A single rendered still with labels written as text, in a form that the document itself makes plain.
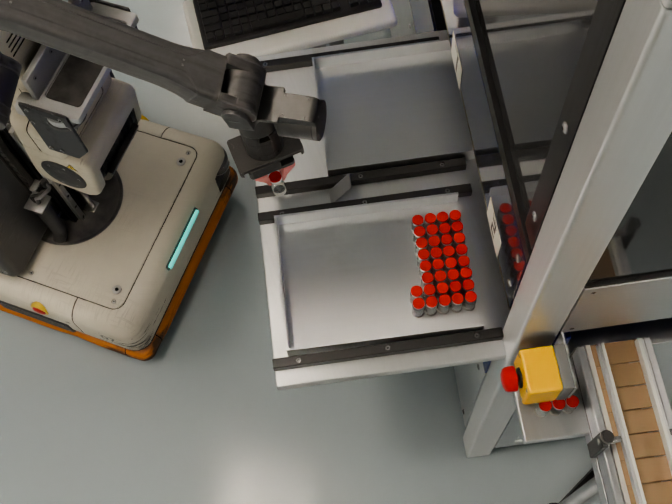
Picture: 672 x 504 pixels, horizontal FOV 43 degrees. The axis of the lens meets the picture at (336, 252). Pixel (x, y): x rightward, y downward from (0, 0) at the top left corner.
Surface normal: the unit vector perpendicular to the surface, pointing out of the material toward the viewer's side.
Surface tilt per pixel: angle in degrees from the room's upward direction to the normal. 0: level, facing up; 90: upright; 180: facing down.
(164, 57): 37
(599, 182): 90
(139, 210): 0
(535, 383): 0
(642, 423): 0
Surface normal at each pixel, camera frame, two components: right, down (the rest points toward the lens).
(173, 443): -0.06, -0.40
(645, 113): 0.12, 0.91
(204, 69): 0.48, -0.08
